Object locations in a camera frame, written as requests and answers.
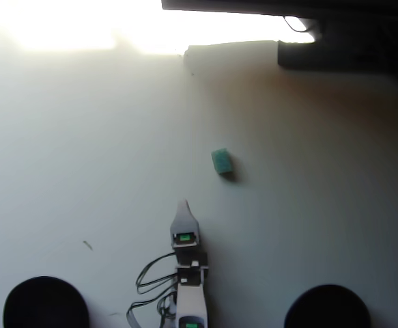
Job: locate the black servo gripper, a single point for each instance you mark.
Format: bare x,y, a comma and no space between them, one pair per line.
188,254

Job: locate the blue cube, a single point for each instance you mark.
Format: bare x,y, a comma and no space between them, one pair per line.
222,162

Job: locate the black round bowl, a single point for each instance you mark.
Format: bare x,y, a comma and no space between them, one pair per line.
45,304
326,307

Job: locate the dark overhead shelf edge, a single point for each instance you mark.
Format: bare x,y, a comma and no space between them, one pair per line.
253,6

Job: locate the dark box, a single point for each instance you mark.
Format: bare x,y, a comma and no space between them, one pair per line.
349,51

